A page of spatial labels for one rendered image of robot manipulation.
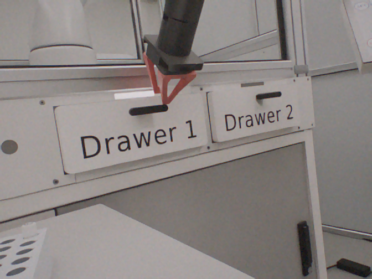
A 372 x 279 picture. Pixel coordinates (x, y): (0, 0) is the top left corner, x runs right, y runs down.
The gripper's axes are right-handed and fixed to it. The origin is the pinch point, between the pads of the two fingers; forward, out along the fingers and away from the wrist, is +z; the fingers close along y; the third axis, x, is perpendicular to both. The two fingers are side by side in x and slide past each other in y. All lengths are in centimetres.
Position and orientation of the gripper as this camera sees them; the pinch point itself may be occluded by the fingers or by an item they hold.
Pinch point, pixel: (162, 94)
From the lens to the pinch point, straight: 59.3
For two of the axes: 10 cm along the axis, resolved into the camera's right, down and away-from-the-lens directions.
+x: -8.3, 1.5, -5.4
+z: -2.5, 7.6, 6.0
